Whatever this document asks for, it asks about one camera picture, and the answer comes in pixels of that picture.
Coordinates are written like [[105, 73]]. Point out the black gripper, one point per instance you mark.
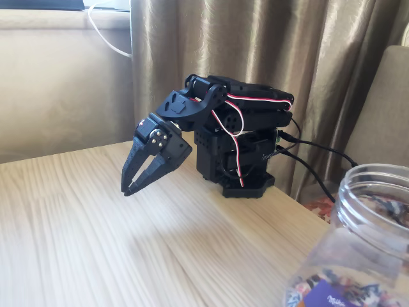
[[179, 144]]

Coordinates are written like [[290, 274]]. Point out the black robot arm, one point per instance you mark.
[[255, 118]]

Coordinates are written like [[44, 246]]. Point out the clear plastic jar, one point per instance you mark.
[[342, 208]]

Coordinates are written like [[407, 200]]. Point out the purple wrapped Milka candy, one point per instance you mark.
[[322, 292]]

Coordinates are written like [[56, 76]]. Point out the patterned red rug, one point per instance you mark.
[[321, 208]]

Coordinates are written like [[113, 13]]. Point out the beige upholstered chair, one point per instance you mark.
[[390, 112]]

